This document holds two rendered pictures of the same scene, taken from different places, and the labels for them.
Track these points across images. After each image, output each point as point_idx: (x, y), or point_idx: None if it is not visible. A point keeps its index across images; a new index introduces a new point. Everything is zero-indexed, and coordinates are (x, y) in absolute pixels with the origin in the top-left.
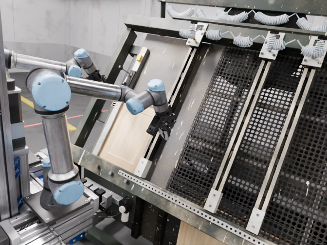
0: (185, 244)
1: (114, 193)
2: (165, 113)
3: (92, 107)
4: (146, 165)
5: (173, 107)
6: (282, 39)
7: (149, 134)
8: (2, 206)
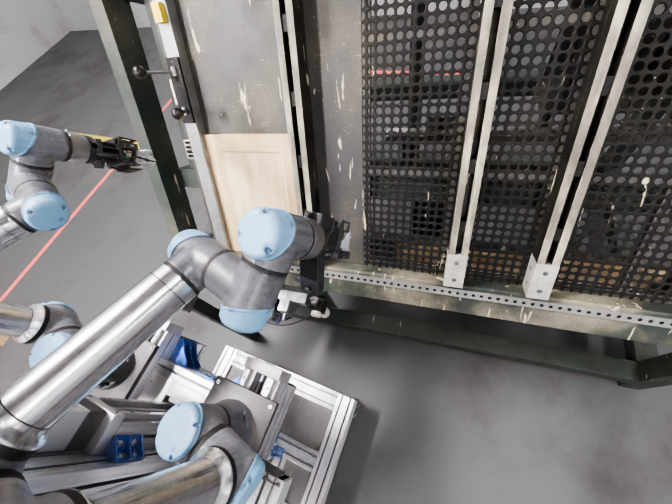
0: None
1: (291, 291)
2: (323, 250)
3: (159, 175)
4: None
5: (308, 116)
6: None
7: (291, 189)
8: None
